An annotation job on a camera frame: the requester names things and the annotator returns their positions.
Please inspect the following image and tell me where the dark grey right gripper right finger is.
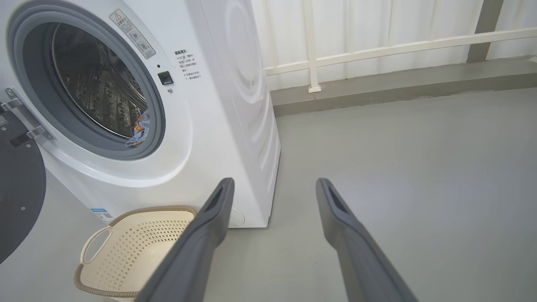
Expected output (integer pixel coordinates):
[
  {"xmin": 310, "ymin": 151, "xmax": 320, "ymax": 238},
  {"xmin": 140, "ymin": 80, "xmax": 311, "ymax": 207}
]
[{"xmin": 315, "ymin": 178, "xmax": 420, "ymax": 302}]

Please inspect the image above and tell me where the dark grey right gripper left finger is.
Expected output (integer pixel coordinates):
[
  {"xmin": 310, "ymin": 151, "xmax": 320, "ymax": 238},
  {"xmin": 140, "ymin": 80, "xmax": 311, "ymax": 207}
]
[{"xmin": 134, "ymin": 177, "xmax": 235, "ymax": 302}]

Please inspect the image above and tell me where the small blue printed garment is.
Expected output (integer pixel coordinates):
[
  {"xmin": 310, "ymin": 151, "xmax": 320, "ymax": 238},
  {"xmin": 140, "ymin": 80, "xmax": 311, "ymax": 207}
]
[{"xmin": 126, "ymin": 110, "xmax": 150, "ymax": 147}]

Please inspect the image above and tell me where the washing machine glass door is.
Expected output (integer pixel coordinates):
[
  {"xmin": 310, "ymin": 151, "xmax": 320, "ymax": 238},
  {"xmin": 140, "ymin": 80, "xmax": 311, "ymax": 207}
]
[{"xmin": 0, "ymin": 87, "xmax": 55, "ymax": 265}]

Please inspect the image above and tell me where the white front-load washing machine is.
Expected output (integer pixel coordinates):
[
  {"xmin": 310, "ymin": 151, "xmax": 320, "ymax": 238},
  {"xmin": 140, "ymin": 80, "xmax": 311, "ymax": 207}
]
[{"xmin": 0, "ymin": 0, "xmax": 282, "ymax": 229}]

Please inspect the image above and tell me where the steel washer drum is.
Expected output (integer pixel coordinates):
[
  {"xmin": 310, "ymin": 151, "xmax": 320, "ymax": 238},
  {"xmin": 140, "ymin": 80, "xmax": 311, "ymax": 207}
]
[{"xmin": 51, "ymin": 23, "xmax": 148, "ymax": 140}]

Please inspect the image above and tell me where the cream perforated laundry basket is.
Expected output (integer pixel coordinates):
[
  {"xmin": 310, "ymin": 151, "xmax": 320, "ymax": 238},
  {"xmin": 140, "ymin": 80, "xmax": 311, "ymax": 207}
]
[{"xmin": 74, "ymin": 206, "xmax": 198, "ymax": 298}]

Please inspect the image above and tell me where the blue energy label sticker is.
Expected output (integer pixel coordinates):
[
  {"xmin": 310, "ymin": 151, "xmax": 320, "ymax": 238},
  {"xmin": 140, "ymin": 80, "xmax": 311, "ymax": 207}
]
[{"xmin": 90, "ymin": 208, "xmax": 115, "ymax": 224}]

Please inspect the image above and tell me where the black text instruction label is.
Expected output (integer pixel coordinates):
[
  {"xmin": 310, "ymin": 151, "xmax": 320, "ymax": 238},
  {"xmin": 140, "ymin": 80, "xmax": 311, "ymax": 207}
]
[{"xmin": 175, "ymin": 49, "xmax": 203, "ymax": 81}]

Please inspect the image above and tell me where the white metal railing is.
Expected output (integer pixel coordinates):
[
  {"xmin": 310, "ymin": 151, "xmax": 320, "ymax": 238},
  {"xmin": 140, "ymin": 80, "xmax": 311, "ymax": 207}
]
[{"xmin": 264, "ymin": 0, "xmax": 537, "ymax": 94}]

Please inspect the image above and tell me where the grey warning sticker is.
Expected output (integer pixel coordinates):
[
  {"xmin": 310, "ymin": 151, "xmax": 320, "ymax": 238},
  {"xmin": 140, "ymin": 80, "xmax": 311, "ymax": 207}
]
[{"xmin": 110, "ymin": 9, "xmax": 156, "ymax": 59}]

